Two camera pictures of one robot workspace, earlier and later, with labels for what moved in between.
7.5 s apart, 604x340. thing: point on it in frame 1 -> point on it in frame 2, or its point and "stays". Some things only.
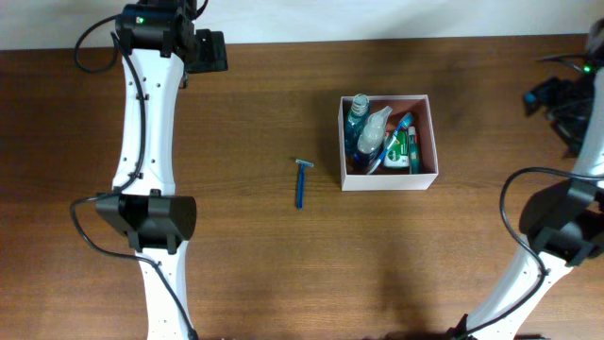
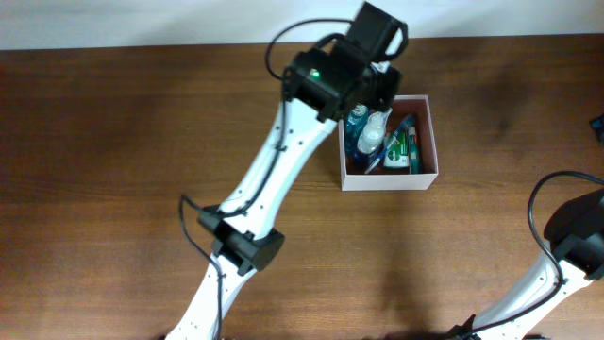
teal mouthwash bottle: [357, 119] stays
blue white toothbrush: [405, 122] stays
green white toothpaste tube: [414, 151] stays
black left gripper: [210, 52] -> [386, 88]
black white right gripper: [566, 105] -> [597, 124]
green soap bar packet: [397, 156] stays
